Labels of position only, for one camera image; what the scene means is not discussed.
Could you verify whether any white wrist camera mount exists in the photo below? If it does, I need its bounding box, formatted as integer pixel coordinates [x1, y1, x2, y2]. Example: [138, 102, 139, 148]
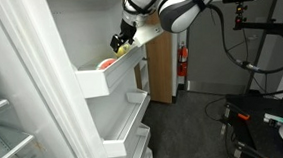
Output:
[131, 21, 166, 50]

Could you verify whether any red white plush toy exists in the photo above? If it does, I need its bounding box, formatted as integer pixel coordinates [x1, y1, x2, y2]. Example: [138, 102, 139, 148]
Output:
[95, 57, 119, 72]

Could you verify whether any thin black cable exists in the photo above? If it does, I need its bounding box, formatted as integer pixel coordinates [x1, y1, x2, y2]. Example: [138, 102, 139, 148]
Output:
[203, 97, 230, 125]

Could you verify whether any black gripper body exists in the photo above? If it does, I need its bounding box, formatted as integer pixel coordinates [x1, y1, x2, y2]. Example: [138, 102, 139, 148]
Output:
[116, 17, 139, 45]

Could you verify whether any white fridge body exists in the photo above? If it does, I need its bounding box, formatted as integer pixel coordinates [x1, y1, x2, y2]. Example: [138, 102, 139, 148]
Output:
[0, 0, 112, 158]

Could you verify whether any white low door bin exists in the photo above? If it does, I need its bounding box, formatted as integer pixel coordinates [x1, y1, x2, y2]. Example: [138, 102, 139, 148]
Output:
[123, 121, 154, 158]

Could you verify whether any black camera stand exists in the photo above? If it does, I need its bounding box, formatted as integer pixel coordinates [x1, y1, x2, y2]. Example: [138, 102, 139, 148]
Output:
[231, 0, 283, 96]

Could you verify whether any grey metal door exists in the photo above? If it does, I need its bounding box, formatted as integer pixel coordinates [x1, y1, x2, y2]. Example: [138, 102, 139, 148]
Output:
[179, 0, 283, 99]

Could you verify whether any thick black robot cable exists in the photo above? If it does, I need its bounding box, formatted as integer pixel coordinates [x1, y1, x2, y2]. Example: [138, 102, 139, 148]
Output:
[207, 0, 283, 100]

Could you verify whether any black robot cart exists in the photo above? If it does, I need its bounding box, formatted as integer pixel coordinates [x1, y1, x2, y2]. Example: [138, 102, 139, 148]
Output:
[217, 89, 283, 158]

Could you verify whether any white door bin with toys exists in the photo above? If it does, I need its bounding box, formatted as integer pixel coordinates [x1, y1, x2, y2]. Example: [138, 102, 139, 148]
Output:
[72, 40, 148, 101]

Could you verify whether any white door bin with divider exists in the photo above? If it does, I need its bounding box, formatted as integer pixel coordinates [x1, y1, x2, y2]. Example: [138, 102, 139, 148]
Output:
[97, 87, 156, 158]

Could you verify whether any wooden cabinet panel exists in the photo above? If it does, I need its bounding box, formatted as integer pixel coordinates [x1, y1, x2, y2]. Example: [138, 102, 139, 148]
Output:
[130, 13, 180, 106]

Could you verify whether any orange clamp handle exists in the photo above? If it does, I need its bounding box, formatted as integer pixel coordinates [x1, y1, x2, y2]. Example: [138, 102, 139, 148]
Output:
[236, 111, 252, 122]

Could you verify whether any red fire extinguisher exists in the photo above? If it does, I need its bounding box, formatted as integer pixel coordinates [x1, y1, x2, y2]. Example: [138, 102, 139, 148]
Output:
[174, 40, 191, 79]

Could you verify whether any white fridge door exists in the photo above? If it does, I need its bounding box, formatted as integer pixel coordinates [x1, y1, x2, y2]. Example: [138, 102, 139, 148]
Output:
[44, 0, 156, 158]

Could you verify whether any green white box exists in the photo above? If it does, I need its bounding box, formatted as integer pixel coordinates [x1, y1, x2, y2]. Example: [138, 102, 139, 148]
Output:
[262, 111, 283, 129]

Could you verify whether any yellow banana plush toy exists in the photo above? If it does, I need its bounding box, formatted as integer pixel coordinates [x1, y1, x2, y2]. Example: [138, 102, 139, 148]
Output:
[114, 43, 132, 59]

